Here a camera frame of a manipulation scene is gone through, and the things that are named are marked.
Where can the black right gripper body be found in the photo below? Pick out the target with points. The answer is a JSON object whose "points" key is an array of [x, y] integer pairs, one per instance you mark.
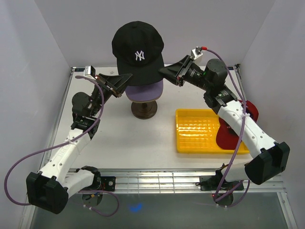
{"points": [[191, 75]]}

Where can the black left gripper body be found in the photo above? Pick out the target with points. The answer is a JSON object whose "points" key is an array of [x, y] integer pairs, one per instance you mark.
{"points": [[105, 86]]}

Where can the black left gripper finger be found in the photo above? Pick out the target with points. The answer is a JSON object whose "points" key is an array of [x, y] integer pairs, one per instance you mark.
{"points": [[119, 88], [111, 80]]}

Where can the purple LA baseball cap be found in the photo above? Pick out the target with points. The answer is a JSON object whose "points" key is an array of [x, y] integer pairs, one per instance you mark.
{"points": [[149, 91]]}

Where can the black cap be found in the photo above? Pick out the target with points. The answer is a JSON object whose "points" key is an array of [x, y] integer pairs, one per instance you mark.
{"points": [[137, 47]]}

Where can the red baseball cap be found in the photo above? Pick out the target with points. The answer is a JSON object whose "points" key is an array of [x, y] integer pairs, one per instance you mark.
{"points": [[226, 137]]}

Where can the beige R baseball cap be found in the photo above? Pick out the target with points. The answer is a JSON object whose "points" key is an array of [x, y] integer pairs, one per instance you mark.
{"points": [[142, 100]]}

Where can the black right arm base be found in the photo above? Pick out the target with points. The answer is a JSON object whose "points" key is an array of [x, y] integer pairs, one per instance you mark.
{"points": [[210, 183]]}

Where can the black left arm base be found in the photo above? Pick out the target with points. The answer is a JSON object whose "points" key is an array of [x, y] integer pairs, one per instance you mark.
{"points": [[106, 183]]}

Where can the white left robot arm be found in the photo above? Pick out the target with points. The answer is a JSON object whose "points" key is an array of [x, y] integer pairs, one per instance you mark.
{"points": [[50, 188]]}

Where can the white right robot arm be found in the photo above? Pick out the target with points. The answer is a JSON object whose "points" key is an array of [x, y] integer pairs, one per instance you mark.
{"points": [[269, 157]]}

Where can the yellow plastic tray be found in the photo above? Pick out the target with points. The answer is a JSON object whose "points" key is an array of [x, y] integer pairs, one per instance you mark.
{"points": [[196, 131]]}

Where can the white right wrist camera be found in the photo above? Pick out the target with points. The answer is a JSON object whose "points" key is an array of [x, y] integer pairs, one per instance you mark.
{"points": [[197, 54]]}

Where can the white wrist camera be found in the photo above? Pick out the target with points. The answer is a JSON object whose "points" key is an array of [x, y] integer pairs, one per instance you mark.
{"points": [[89, 71], [197, 54]]}

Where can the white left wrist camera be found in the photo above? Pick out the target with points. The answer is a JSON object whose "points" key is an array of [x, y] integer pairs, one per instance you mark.
{"points": [[89, 71]]}

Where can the aluminium front rail frame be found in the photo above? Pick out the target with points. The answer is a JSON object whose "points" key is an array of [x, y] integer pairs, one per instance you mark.
{"points": [[142, 156]]}

